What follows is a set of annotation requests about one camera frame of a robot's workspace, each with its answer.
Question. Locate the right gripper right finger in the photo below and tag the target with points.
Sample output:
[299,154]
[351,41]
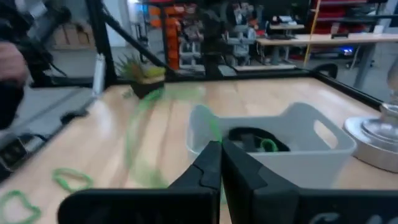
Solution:
[280,208]

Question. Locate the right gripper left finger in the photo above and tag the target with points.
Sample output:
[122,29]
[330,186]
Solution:
[155,208]

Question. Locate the white plastic bin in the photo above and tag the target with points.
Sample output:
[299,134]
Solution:
[311,165]

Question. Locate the green rubber band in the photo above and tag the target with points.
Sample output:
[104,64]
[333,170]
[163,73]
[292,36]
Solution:
[273,143]
[35,211]
[215,126]
[72,171]

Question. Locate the black rubber band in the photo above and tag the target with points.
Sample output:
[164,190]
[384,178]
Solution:
[239,132]

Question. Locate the orange bin rack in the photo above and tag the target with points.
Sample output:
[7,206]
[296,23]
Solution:
[172,37]

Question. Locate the white shade table lamp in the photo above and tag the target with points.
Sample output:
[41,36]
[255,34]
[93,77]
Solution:
[373,149]

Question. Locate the potted green plant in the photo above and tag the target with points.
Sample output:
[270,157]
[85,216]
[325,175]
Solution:
[146,87]

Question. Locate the white cylinder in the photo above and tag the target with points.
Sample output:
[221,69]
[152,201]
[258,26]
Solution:
[99,74]

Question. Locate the black office chair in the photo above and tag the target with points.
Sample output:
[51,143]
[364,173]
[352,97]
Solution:
[326,69]

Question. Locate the wooden desk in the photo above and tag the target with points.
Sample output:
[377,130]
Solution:
[326,39]

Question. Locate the yellow pole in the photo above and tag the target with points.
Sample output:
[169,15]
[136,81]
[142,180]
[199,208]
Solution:
[311,31]

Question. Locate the person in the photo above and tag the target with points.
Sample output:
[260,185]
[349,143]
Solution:
[34,54]

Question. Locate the red shelf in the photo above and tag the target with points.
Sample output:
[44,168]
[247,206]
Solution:
[335,14]

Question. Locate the person's hand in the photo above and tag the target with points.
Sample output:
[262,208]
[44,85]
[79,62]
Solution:
[11,62]

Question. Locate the black metal frame post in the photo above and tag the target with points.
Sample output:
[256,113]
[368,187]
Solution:
[99,37]

